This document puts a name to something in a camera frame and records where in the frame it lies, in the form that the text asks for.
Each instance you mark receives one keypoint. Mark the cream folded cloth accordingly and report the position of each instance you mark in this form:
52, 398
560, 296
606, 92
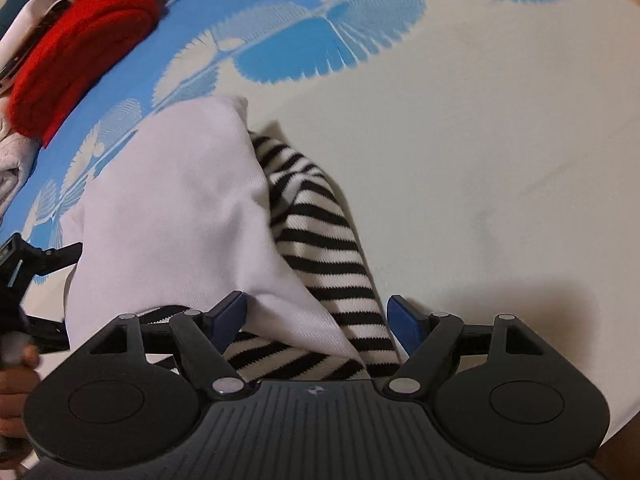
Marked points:
30, 22

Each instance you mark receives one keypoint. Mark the red folded blanket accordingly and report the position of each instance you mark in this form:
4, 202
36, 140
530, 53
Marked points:
80, 55

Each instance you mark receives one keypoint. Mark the blue white patterned bed sheet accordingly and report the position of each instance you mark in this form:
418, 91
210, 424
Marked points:
450, 160

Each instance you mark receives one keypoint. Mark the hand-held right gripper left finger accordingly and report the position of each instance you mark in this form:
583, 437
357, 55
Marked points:
233, 318

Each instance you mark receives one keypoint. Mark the person's left hand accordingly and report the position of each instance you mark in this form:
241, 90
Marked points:
15, 390

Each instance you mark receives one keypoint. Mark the black white striped hoodie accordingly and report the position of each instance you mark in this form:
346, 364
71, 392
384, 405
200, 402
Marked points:
175, 210

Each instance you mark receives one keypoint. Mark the white fluffy folded blanket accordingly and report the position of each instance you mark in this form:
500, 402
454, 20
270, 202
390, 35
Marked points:
11, 165

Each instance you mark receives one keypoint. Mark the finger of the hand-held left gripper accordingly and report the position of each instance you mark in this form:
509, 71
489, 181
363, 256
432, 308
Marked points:
56, 256
46, 332

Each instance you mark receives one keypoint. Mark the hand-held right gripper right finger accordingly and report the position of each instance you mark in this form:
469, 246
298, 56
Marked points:
403, 326

